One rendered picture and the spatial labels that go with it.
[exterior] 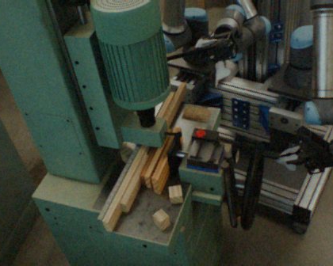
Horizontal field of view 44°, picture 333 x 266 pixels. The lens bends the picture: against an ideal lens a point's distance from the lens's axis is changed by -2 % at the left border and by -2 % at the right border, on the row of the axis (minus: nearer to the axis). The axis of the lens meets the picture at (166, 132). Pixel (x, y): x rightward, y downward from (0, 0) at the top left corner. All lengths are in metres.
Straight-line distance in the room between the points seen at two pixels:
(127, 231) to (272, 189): 1.08
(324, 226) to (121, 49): 1.60
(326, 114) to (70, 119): 0.78
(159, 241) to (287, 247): 1.15
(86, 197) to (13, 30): 0.63
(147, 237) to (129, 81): 0.44
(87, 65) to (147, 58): 0.18
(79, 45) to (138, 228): 0.54
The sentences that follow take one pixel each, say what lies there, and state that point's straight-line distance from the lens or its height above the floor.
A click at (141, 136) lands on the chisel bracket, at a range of 1.35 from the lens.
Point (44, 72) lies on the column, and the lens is 1.24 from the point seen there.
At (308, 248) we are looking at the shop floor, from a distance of 2.27.
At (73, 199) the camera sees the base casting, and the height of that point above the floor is 0.80.
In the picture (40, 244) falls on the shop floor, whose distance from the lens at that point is 2.47.
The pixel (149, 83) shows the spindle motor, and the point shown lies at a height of 1.25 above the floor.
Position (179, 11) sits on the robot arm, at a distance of 1.72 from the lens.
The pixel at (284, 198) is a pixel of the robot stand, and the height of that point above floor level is 0.23.
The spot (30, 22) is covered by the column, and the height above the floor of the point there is 1.45.
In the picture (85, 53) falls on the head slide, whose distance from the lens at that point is 1.17.
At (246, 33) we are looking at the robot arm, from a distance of 1.59.
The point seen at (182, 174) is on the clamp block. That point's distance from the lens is 1.31.
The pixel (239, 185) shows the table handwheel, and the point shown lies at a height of 0.82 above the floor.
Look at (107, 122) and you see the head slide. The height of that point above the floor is 1.08.
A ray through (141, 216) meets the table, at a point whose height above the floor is 0.90.
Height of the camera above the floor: 1.93
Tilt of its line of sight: 43 degrees down
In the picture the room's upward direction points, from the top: 9 degrees counter-clockwise
